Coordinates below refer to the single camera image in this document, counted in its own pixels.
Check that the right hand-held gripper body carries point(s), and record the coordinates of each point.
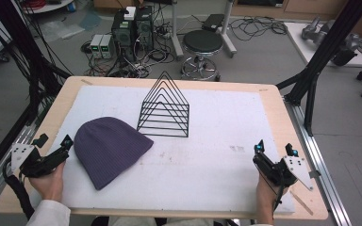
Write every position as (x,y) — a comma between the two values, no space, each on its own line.
(284,171)

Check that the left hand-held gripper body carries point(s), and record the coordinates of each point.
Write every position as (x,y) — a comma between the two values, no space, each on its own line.
(41,163)

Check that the purple knit beanie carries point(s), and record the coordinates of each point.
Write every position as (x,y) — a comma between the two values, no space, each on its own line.
(110,150)

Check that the person's left hand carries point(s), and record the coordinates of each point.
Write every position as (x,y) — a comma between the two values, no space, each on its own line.
(48,185)

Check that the person's right hand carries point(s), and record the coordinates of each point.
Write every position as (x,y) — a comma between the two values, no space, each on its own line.
(265,194)

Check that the white foam mat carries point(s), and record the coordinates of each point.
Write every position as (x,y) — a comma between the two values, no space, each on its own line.
(201,169)

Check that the grey power supply unit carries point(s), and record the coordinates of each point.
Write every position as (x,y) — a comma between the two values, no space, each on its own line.
(96,45)
(106,46)

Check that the white platform board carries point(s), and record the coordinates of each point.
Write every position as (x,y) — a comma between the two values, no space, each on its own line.
(301,40)

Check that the black round stool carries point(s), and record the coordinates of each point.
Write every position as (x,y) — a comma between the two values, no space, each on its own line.
(202,42)

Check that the black computer tower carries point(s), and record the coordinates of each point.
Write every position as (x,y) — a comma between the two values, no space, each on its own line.
(144,28)
(122,34)

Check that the white metal stand legs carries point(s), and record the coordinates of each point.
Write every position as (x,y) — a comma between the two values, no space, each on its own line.
(201,28)

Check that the black flat box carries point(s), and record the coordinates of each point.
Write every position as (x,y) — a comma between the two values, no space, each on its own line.
(213,22)

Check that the round white table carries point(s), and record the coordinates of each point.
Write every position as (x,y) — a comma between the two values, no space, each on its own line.
(44,4)

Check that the small white box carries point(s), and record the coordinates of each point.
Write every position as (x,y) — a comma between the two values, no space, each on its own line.
(129,13)

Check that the aluminium rail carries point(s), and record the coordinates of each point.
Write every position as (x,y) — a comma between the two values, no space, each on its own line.
(9,157)
(320,163)

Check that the black metal frame stand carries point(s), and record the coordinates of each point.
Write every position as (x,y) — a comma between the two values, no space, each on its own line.
(28,62)
(317,62)

